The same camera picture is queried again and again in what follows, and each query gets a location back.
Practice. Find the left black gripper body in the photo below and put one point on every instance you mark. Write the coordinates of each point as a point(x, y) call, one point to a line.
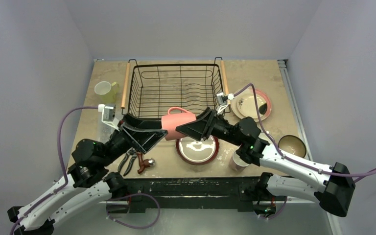
point(121, 142)

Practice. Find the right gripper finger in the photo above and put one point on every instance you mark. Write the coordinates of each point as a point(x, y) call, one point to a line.
point(196, 130)
point(206, 116)

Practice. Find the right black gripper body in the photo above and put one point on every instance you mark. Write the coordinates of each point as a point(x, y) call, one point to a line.
point(211, 123)

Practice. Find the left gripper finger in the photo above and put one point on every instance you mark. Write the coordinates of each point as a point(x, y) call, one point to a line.
point(142, 123)
point(145, 140)

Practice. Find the red rimmed plate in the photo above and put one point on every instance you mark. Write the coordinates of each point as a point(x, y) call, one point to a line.
point(196, 152)

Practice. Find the black wire dish rack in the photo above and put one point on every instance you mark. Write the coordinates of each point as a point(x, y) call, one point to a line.
point(151, 88)

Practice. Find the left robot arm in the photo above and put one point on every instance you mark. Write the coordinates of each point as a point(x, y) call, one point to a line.
point(88, 180)

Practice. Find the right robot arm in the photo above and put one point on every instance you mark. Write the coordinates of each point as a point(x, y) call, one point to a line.
point(333, 187)

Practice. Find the black pliers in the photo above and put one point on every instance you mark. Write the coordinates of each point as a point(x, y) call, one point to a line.
point(129, 158)

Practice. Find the clear plastic screw box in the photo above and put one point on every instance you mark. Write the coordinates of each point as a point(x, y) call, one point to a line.
point(104, 132)

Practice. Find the green mug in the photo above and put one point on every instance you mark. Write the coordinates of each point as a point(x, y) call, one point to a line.
point(107, 92)

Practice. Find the cream floral small plate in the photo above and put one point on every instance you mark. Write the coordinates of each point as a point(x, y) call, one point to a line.
point(246, 105)

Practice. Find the light pink mug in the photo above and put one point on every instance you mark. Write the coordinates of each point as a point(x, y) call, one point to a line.
point(236, 163)

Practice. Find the black spoon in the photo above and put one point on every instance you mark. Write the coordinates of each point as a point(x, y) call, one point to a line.
point(263, 109)

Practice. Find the pink rimmed large plate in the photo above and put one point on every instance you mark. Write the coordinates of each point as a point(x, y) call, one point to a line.
point(258, 92)

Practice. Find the dark ceramic bowl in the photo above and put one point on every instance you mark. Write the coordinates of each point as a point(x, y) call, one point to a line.
point(293, 144)

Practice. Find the brown handled tool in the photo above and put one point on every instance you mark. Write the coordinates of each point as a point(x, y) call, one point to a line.
point(144, 163)

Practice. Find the black base frame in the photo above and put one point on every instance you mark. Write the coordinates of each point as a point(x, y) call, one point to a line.
point(244, 194)

